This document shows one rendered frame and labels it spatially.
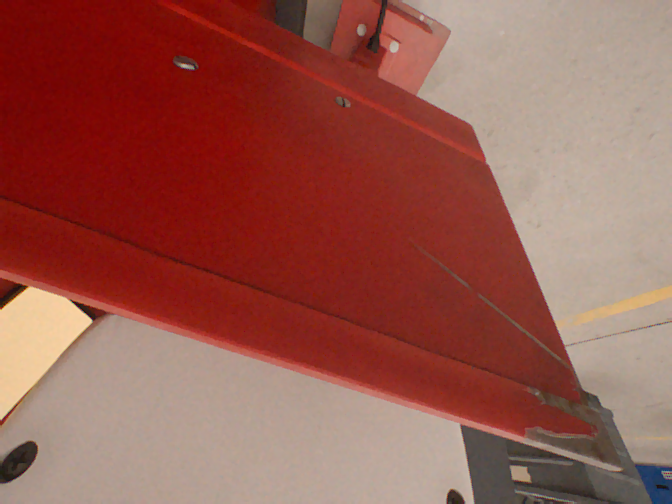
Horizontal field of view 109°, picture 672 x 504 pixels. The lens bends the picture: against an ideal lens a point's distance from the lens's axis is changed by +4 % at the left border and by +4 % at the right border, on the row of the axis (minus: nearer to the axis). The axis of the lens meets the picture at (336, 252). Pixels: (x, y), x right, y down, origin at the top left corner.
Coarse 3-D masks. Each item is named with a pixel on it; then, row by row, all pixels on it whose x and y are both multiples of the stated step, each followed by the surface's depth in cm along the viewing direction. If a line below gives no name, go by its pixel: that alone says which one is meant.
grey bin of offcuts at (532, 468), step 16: (592, 400) 188; (608, 416) 180; (512, 448) 182; (528, 448) 173; (624, 448) 168; (512, 464) 178; (528, 464) 170; (544, 464) 162; (560, 464) 155; (576, 464) 149; (624, 464) 160; (528, 480) 166; (544, 480) 158; (560, 480) 152; (576, 480) 146; (592, 480) 142; (608, 480) 147; (624, 480) 152; (640, 480) 158; (528, 496) 200; (544, 496) 155; (560, 496) 148; (576, 496) 142; (592, 496) 138; (608, 496) 141; (624, 496) 145; (640, 496) 150
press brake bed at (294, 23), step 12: (228, 0) 31; (240, 0) 33; (252, 0) 36; (264, 0) 40; (276, 0) 52; (288, 0) 56; (300, 0) 56; (252, 12) 37; (264, 12) 42; (276, 12) 58; (288, 12) 58; (300, 12) 57; (276, 24) 60; (288, 24) 59; (300, 24) 59; (300, 36) 62
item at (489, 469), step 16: (464, 432) 45; (480, 432) 46; (480, 448) 44; (496, 448) 46; (480, 464) 43; (496, 464) 44; (480, 480) 41; (496, 480) 42; (512, 480) 43; (480, 496) 40; (496, 496) 41; (512, 496) 42
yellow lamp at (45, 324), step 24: (0, 312) 8; (24, 312) 9; (48, 312) 10; (72, 312) 11; (0, 336) 9; (24, 336) 9; (48, 336) 10; (72, 336) 12; (0, 360) 9; (24, 360) 10; (48, 360) 11; (0, 384) 9; (24, 384) 10; (0, 408) 10
